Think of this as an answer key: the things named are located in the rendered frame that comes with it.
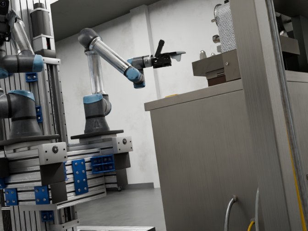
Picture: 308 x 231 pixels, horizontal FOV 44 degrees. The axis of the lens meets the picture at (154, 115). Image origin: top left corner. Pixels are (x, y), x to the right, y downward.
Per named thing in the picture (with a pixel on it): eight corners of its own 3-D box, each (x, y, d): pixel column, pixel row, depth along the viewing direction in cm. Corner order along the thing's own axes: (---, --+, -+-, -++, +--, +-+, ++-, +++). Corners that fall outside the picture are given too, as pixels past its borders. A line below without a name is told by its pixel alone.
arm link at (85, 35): (80, 19, 223) (144, 70, 216) (86, 24, 234) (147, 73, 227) (68, 35, 224) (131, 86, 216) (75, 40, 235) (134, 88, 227)
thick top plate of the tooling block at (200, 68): (214, 77, 174) (211, 64, 174) (300, 54, 147) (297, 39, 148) (193, 75, 162) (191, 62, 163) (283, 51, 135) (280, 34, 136)
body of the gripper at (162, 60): (173, 65, 236) (154, 68, 238) (170, 52, 236) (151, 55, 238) (171, 65, 229) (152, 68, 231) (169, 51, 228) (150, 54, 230)
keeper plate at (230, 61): (228, 81, 151) (224, 54, 151) (251, 75, 144) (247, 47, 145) (225, 81, 149) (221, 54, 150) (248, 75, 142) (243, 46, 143)
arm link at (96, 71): (88, 117, 231) (77, 30, 235) (96, 118, 246) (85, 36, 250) (107, 114, 229) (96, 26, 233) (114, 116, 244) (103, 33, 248)
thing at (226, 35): (224, 65, 175) (218, 26, 176) (272, 52, 159) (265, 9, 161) (223, 65, 175) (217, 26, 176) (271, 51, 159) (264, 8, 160)
